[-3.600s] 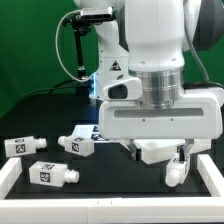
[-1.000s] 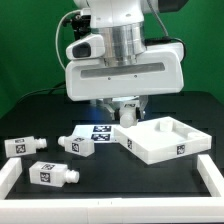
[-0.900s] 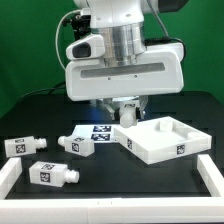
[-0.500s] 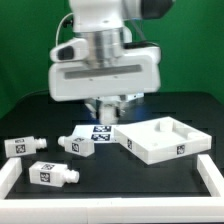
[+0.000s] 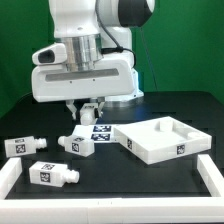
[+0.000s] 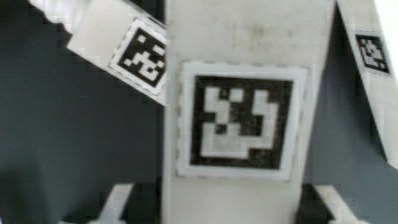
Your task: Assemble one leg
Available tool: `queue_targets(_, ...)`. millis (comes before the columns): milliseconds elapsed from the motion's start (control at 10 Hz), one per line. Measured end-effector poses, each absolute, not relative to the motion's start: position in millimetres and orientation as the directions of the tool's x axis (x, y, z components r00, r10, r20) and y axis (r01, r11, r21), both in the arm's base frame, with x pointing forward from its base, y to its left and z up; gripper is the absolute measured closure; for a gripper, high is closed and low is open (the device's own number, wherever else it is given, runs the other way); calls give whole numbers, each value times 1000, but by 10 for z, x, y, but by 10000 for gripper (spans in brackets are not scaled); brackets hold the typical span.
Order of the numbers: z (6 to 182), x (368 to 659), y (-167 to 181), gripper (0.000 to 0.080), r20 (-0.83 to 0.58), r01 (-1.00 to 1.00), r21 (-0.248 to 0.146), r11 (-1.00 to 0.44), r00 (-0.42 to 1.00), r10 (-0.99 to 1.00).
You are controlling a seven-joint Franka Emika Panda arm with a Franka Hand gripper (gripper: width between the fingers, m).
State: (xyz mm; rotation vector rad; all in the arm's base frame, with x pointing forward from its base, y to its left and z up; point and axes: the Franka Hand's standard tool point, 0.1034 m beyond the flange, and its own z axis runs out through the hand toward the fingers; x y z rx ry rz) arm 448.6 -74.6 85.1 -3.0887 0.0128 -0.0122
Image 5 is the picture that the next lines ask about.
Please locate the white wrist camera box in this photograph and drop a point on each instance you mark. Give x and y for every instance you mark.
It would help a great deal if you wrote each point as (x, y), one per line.
(53, 54)

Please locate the white square table top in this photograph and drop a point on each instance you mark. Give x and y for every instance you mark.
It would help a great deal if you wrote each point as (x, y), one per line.
(161, 139)

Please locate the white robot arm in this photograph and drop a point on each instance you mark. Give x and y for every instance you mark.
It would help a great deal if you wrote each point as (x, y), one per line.
(91, 64)

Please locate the white U-shaped fence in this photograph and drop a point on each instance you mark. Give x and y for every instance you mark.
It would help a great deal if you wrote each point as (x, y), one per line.
(170, 210)

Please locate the white sheet with markers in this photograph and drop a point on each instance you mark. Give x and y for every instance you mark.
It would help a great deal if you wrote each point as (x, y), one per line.
(99, 133)

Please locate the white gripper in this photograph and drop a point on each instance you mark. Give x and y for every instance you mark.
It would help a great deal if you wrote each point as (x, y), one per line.
(56, 83)

